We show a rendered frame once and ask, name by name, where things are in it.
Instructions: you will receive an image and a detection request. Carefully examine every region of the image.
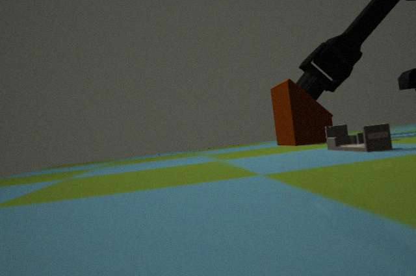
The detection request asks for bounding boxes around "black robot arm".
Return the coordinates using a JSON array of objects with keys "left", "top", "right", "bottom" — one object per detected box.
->
[{"left": 296, "top": 0, "right": 400, "bottom": 100}]

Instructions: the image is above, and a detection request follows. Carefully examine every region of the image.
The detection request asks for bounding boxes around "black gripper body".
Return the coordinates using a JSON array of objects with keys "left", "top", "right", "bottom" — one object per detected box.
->
[{"left": 398, "top": 68, "right": 416, "bottom": 90}]

